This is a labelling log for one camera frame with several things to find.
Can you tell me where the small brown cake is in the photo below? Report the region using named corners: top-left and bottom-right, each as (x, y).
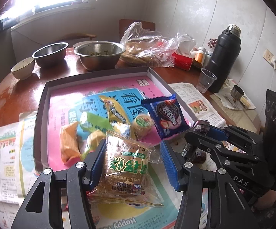
top-left (192, 120), bottom-right (210, 135)

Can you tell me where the orange snack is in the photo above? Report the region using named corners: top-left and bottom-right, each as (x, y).
top-left (59, 122), bottom-right (81, 164)

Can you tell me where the clear sesame cake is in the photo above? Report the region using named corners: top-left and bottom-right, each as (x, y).
top-left (89, 130), bottom-right (163, 207)

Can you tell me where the blue Oreo packet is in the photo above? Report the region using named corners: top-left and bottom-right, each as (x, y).
top-left (141, 93), bottom-right (189, 139)

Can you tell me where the green yellow snack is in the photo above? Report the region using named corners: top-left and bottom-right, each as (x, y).
top-left (80, 111), bottom-right (113, 160)

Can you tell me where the round green label pastry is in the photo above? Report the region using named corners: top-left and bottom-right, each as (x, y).
top-left (132, 114), bottom-right (153, 139)

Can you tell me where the gold yellow snack packet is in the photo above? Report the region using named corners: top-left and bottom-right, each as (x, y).
top-left (99, 95), bottom-right (136, 139)

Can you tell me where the red snack packet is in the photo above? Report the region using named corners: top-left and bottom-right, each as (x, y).
top-left (86, 188), bottom-right (98, 197)

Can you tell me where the Snickers bar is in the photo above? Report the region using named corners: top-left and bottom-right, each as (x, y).
top-left (181, 143), bottom-right (207, 164)

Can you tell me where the crumpled white paper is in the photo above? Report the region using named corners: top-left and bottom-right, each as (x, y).
top-left (215, 79), bottom-right (256, 111)

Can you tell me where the small steel cup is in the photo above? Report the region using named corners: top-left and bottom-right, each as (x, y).
top-left (230, 84), bottom-right (245, 100)

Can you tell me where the clear plastic cup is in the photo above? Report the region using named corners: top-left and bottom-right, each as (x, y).
top-left (196, 68), bottom-right (217, 93)

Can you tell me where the pink and blue book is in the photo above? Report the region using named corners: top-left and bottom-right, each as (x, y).
top-left (47, 74), bottom-right (175, 171)

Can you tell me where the newspaper sheet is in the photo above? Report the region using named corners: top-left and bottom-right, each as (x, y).
top-left (0, 82), bottom-right (228, 229)

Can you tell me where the orange pill bottle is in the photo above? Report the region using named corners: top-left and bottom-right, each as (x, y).
top-left (194, 47), bottom-right (206, 65)

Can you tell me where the red tissue box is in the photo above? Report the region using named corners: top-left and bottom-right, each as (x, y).
top-left (172, 53), bottom-right (193, 71)

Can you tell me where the black thermos bottle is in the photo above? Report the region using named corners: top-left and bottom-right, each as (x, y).
top-left (206, 24), bottom-right (241, 93)

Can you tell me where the dried flower bunch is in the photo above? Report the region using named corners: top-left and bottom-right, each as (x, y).
top-left (207, 38), bottom-right (218, 49)

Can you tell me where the grey shallow cardboard box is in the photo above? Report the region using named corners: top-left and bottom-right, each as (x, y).
top-left (34, 66), bottom-right (199, 172)

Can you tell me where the clear plastic bag with bread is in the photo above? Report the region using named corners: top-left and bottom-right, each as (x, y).
top-left (120, 21), bottom-right (196, 67)

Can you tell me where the large steel bowl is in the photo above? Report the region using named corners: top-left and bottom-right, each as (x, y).
top-left (74, 41), bottom-right (126, 71)

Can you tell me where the small ceramic bowl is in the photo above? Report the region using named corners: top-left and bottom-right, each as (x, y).
top-left (11, 57), bottom-right (35, 80)

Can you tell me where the white ceramic bowl behind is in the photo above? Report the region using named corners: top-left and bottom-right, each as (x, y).
top-left (73, 40), bottom-right (95, 48)

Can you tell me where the wooden chair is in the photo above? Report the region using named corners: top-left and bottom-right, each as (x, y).
top-left (118, 19), bottom-right (157, 39)

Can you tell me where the wall power outlet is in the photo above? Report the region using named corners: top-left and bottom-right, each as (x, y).
top-left (263, 49), bottom-right (276, 70)

